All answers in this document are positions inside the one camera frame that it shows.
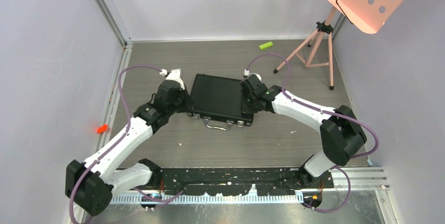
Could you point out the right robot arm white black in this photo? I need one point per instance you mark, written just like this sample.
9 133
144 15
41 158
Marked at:
341 134

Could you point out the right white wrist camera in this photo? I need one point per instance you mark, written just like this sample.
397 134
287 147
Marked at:
247 73

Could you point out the black poker set case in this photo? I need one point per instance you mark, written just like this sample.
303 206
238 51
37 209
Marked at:
219 102

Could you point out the green block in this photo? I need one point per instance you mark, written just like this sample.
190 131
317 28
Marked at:
266 45

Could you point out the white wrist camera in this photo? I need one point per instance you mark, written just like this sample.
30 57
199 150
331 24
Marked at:
247 73
174 75

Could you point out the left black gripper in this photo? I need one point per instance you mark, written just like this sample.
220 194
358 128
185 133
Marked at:
188 104

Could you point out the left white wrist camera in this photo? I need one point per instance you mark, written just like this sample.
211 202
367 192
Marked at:
174 75

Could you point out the pink music stand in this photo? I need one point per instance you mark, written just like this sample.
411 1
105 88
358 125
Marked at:
342 10

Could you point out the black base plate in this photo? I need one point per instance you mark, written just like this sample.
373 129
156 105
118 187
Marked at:
235 181

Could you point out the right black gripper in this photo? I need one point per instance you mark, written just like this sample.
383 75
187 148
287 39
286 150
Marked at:
246 108

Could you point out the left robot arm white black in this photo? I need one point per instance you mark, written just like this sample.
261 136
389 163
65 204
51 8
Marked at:
93 183

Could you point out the orange clip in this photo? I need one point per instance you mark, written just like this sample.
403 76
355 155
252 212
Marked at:
102 129

